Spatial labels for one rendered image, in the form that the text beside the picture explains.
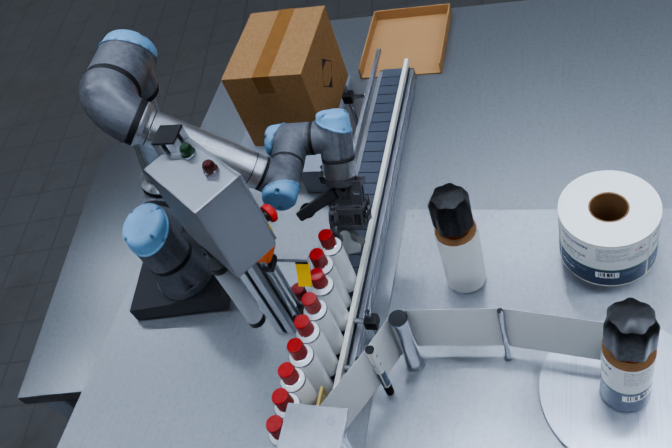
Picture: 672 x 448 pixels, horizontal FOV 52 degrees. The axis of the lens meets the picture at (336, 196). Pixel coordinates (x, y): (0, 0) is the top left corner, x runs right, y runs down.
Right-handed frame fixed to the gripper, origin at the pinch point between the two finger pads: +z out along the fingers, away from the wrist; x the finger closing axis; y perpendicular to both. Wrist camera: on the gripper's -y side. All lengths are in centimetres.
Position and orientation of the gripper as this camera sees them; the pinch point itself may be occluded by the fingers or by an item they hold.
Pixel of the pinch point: (343, 257)
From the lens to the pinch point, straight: 163.2
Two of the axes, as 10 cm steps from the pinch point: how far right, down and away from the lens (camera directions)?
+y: 9.4, -0.1, -3.3
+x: 3.1, -3.6, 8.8
